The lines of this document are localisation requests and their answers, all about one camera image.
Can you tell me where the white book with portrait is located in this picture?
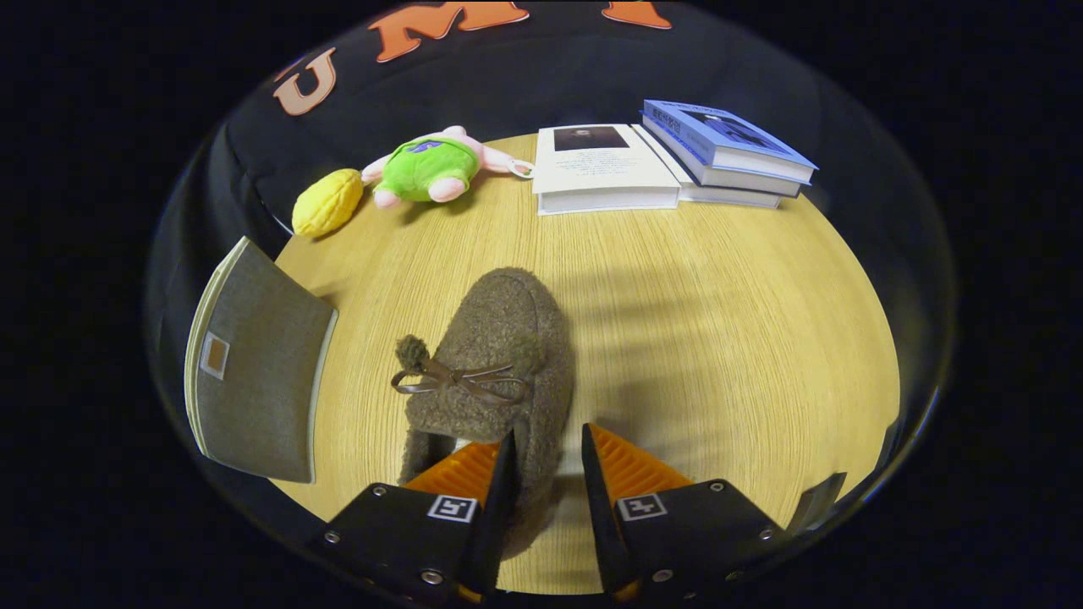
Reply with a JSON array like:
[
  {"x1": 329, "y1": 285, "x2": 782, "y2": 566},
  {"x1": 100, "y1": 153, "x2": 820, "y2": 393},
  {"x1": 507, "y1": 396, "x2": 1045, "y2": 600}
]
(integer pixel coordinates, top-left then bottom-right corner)
[{"x1": 531, "y1": 123, "x2": 683, "y2": 217}]

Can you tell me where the brown fuzzy shoe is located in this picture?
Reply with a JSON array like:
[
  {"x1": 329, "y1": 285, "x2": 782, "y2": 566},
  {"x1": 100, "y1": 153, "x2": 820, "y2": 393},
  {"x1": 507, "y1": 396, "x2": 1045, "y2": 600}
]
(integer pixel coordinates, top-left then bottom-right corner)
[{"x1": 391, "y1": 267, "x2": 576, "y2": 561}]

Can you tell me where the grey fabric storage box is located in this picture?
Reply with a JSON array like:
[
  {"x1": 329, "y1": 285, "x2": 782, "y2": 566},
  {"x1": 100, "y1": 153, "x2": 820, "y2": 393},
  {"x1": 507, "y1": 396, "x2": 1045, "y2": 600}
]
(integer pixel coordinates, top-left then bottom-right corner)
[{"x1": 184, "y1": 236, "x2": 340, "y2": 485}]

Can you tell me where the blue book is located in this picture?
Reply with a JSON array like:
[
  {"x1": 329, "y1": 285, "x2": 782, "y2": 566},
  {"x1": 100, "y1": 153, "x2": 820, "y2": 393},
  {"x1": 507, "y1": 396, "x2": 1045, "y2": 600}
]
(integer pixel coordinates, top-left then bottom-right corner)
[
  {"x1": 640, "y1": 117, "x2": 803, "y2": 198},
  {"x1": 640, "y1": 99, "x2": 820, "y2": 184}
]

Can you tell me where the pink and green plush toy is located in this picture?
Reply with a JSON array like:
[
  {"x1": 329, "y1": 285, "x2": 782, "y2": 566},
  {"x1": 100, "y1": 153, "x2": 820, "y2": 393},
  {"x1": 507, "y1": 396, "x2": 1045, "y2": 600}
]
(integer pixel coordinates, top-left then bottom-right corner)
[{"x1": 361, "y1": 125, "x2": 536, "y2": 211}]

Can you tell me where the yellow plush lemon toy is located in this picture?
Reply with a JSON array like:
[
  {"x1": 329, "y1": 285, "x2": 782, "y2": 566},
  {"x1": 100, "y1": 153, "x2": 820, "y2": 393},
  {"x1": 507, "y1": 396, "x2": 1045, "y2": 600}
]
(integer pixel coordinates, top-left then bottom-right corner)
[{"x1": 292, "y1": 168, "x2": 365, "y2": 239}]

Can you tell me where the plain white book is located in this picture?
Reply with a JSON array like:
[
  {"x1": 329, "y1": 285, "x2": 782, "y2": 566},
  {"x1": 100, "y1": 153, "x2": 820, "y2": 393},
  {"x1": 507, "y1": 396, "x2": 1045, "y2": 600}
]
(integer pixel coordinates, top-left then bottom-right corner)
[{"x1": 630, "y1": 124, "x2": 783, "y2": 210}]

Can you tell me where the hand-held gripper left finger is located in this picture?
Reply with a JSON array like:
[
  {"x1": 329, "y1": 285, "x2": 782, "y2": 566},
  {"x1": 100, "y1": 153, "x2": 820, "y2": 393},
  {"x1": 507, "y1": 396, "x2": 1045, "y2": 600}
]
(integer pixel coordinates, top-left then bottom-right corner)
[{"x1": 306, "y1": 429, "x2": 519, "y2": 604}]

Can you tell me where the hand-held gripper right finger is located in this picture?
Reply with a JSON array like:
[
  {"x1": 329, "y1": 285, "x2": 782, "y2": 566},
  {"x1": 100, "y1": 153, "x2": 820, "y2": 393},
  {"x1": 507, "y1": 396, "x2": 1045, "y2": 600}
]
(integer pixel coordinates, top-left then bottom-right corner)
[{"x1": 580, "y1": 422, "x2": 794, "y2": 604}]

